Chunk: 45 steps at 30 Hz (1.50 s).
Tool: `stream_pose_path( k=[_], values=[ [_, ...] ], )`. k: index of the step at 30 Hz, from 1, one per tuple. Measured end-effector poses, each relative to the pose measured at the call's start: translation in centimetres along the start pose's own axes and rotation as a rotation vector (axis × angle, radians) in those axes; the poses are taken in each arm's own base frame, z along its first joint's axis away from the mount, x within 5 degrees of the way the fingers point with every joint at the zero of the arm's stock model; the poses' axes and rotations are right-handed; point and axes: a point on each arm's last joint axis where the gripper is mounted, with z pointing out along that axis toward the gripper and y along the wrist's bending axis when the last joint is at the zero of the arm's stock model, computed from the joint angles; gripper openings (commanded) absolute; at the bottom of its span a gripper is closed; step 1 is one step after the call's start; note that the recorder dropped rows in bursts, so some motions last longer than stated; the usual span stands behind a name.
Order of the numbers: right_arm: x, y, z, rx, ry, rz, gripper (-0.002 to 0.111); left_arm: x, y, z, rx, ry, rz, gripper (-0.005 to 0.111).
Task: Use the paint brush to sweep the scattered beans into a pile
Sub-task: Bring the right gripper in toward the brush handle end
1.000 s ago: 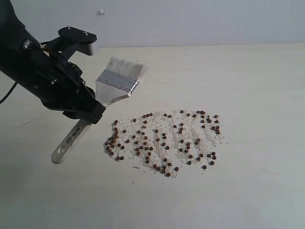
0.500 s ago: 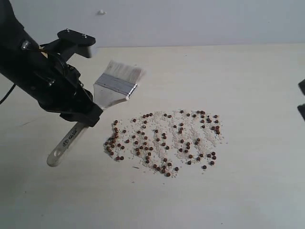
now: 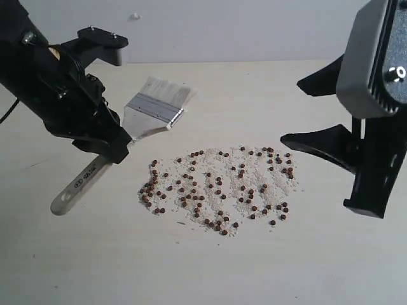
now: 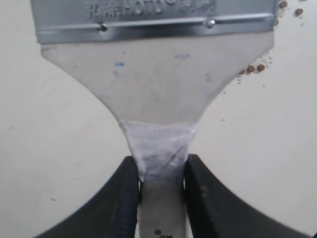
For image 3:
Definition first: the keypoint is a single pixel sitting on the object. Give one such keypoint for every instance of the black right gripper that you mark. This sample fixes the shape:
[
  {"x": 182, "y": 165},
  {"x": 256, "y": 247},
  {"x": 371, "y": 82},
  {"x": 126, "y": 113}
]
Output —
[{"x": 376, "y": 165}]

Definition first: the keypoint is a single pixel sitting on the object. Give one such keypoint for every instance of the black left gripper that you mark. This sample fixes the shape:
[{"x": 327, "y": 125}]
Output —
[{"x": 70, "y": 102}]

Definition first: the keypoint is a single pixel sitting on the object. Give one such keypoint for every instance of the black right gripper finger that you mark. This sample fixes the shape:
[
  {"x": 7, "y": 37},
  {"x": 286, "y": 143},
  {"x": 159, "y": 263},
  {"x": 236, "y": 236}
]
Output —
[{"x": 322, "y": 82}]

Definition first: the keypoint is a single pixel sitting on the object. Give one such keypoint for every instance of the white paint brush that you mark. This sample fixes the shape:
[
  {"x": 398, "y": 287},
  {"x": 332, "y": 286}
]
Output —
[{"x": 155, "y": 109}]

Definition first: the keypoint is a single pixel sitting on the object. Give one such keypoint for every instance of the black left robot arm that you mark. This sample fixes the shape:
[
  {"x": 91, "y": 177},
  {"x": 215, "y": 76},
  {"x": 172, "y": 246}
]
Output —
[{"x": 18, "y": 33}]

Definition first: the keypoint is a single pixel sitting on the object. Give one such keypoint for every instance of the pile of rice and beans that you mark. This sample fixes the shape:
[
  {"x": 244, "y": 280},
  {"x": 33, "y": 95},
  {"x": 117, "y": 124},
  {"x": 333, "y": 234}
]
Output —
[{"x": 219, "y": 189}]

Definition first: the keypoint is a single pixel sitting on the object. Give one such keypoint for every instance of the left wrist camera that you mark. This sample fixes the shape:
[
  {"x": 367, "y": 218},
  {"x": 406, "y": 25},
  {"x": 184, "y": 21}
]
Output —
[{"x": 94, "y": 43}]

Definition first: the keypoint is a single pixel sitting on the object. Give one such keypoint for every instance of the small white wall plug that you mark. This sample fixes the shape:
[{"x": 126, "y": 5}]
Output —
[{"x": 135, "y": 16}]

